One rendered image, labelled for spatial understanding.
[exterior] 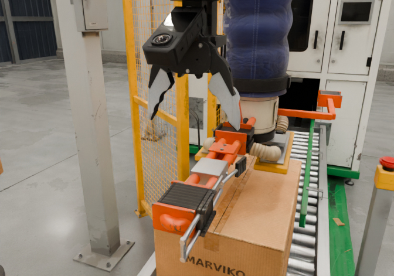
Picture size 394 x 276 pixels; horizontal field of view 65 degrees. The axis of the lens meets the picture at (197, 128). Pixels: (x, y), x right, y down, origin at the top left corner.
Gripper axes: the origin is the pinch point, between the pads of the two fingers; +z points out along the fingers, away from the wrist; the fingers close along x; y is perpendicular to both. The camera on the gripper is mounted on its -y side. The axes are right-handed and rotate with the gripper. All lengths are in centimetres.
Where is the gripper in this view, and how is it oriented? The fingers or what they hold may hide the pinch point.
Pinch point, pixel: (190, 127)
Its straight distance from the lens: 48.8
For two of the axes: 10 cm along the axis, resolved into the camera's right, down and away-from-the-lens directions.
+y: 3.6, -3.1, 8.8
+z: 0.0, 9.4, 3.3
